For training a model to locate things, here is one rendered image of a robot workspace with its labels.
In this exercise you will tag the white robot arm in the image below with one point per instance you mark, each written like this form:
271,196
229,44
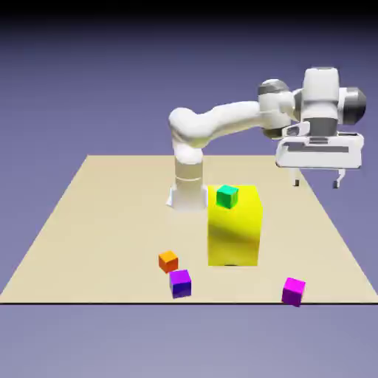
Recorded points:
224,119

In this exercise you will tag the large yellow box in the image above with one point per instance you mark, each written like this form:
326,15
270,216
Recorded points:
233,233

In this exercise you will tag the small purple cube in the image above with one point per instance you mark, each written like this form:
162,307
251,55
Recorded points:
180,284

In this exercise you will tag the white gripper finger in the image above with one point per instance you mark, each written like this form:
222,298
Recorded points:
296,177
337,178

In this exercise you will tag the small orange cube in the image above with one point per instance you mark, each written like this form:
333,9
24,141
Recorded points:
168,261

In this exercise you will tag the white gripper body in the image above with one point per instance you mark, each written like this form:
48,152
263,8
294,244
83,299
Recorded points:
320,158

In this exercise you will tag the small magenta cube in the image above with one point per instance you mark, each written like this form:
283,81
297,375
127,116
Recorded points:
293,291

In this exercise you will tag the small green cube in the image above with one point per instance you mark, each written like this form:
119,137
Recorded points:
226,197

